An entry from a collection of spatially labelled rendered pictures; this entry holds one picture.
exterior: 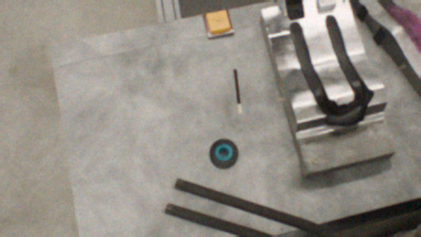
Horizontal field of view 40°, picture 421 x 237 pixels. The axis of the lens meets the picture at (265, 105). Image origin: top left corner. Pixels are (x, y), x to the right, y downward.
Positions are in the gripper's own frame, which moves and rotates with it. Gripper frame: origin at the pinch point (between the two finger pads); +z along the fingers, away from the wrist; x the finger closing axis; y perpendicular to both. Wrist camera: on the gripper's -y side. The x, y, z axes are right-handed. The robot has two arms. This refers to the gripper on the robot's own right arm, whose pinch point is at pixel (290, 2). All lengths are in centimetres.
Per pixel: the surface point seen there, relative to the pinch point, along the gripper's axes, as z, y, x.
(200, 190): -2, -45, 37
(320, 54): 4.6, -15.9, -4.7
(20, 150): 79, -5, 117
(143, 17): 95, 44, 57
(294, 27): 5.0, -6.2, 0.5
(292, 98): -3.3, -27.7, 7.0
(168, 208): -2, -48, 47
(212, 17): 8.3, 4.4, 23.0
